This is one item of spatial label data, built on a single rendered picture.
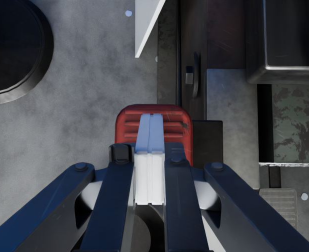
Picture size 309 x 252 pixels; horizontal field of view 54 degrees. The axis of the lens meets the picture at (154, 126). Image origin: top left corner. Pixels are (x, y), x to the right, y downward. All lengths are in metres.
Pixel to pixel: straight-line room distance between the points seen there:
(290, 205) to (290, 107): 0.55
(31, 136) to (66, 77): 0.22
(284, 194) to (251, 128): 0.55
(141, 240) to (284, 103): 0.74
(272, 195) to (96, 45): 0.72
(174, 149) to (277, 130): 0.22
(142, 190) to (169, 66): 0.86
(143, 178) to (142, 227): 0.86
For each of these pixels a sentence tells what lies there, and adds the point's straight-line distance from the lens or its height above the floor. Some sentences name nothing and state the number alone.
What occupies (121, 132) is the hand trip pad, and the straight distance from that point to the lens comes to 0.23.
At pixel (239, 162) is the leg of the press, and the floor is 0.64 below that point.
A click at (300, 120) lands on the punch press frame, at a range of 0.38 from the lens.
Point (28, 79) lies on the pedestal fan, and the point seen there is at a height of 0.03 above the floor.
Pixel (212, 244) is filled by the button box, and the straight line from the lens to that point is 0.38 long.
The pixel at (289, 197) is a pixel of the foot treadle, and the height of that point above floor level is 0.16.
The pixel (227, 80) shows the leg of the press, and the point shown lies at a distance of 0.37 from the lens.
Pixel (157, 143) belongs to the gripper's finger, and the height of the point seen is 0.83.
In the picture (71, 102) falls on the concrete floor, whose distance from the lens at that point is 1.04.
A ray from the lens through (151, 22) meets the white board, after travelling 0.80.
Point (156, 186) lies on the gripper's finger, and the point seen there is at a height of 0.83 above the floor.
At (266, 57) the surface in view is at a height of 0.70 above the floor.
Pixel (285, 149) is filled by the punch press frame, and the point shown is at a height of 0.65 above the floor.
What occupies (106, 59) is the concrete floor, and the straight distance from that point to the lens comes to 1.06.
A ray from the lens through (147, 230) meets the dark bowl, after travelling 1.01.
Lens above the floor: 0.99
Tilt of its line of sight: 84 degrees down
